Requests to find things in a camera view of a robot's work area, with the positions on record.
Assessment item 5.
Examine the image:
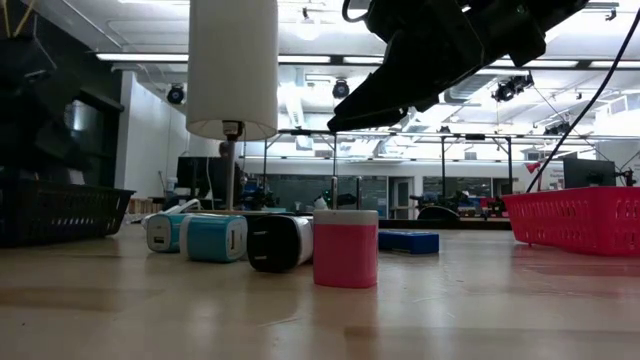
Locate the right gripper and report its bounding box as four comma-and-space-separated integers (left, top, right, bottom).
327, 0, 591, 133

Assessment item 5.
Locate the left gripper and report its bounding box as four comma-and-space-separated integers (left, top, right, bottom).
0, 94, 94, 182

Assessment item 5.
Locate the dark blue box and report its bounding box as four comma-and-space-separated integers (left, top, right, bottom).
378, 229, 441, 256

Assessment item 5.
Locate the teal USB wall charger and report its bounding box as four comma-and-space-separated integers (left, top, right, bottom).
145, 213, 189, 254
178, 213, 249, 264

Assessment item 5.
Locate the pink and white USB charger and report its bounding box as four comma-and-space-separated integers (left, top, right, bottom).
312, 175, 380, 290

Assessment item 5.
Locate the white charger with black face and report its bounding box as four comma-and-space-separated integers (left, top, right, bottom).
246, 214, 315, 274

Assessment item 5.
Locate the black plastic basket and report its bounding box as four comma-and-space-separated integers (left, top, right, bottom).
0, 178, 136, 247

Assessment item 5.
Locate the black ceiling spotlight cluster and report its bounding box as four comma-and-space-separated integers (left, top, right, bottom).
492, 73, 535, 104

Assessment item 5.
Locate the wooden crate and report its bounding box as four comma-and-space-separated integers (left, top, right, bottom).
127, 197, 157, 215

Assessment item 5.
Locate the dark domed object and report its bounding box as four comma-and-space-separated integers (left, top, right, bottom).
417, 205, 461, 221

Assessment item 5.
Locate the background robot with green lights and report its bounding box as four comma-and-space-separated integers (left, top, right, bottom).
313, 189, 359, 211

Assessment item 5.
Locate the long fluorescent ceiling light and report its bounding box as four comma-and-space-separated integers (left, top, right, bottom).
94, 51, 190, 63

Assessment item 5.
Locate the red desk lamp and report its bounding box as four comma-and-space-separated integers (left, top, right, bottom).
523, 160, 546, 192

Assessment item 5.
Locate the black computer monitor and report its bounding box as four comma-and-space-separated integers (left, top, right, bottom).
175, 155, 230, 190
563, 158, 617, 190

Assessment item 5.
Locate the white shade table lamp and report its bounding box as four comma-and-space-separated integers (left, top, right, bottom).
185, 0, 301, 217

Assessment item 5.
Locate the red plastic basket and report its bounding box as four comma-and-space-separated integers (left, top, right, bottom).
501, 186, 640, 258

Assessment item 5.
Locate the black device on stand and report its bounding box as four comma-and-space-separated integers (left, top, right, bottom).
615, 167, 639, 189

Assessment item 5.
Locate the black gantry frame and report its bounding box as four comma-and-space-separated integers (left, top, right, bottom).
262, 128, 515, 221

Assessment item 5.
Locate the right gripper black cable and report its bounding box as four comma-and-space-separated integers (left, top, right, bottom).
341, 0, 374, 24

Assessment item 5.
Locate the right arm black supply cable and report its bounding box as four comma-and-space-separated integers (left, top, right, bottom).
524, 7, 640, 195

